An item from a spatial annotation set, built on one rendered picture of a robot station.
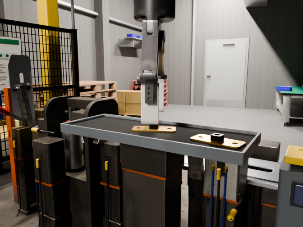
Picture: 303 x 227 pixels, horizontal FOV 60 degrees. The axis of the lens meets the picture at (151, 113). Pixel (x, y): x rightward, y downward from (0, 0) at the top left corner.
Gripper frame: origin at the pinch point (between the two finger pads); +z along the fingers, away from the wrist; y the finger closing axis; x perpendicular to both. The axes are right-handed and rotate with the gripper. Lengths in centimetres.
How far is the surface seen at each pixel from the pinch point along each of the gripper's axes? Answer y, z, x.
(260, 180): 14.7, 19.7, -25.2
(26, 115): 44, 10, 54
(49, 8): 125, -47, 83
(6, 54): 92, -15, 94
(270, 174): 19.4, 19.8, -29.2
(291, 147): -9.2, 3.9, -21.8
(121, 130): -1.1, 4.0, 6.2
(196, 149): -11.6, 4.0, -7.5
